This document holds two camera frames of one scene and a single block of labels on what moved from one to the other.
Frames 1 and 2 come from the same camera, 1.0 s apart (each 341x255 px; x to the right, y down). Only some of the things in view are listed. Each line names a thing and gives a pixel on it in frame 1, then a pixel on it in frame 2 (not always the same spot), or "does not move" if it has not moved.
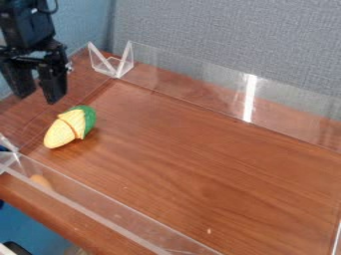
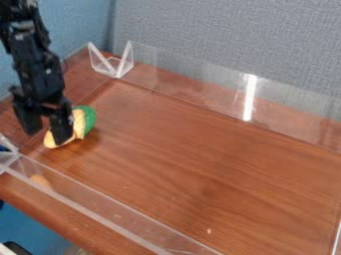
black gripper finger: x=19 y=75 -> x=31 y=116
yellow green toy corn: x=74 y=126 does not move
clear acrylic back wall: x=284 y=92 does not move
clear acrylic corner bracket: x=112 y=66 does not move
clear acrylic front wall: x=154 y=234 does not move
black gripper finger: x=54 y=81 -> x=62 y=126
